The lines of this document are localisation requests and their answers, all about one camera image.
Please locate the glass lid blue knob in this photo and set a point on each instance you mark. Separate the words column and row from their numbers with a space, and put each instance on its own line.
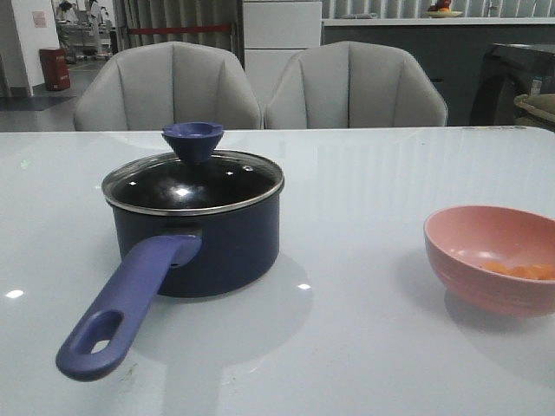
column 195, row 178

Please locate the pink bowl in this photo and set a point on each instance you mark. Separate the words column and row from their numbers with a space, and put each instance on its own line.
column 461, row 240

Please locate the orange ham pieces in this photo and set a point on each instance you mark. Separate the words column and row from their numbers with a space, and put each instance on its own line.
column 536, row 271

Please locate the right grey upholstered chair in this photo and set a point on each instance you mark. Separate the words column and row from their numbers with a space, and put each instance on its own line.
column 354, row 85

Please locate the grey upholstered chair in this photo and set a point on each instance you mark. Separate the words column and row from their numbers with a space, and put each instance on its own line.
column 354, row 85
column 149, row 87

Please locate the white cabinet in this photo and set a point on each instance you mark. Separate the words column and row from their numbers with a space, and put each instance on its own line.
column 273, row 32

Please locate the left grey upholstered chair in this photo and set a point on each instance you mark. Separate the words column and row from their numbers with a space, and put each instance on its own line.
column 149, row 87

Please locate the red barrier tape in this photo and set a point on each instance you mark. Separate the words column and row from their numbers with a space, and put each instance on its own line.
column 181, row 30

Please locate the grey counter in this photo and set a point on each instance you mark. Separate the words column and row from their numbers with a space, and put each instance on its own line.
column 450, row 50

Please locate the fruit plate on counter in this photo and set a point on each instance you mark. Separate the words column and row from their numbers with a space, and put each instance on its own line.
column 441, row 9

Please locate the red bin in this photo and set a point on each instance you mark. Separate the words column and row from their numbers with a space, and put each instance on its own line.
column 54, row 69

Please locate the dark appliance at right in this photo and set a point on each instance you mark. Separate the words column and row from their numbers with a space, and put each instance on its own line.
column 507, row 71

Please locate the beige cushion at right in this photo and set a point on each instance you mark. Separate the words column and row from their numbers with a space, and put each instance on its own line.
column 535, row 111

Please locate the blue saucepan with handle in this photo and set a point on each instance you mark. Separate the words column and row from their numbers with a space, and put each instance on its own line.
column 187, row 257

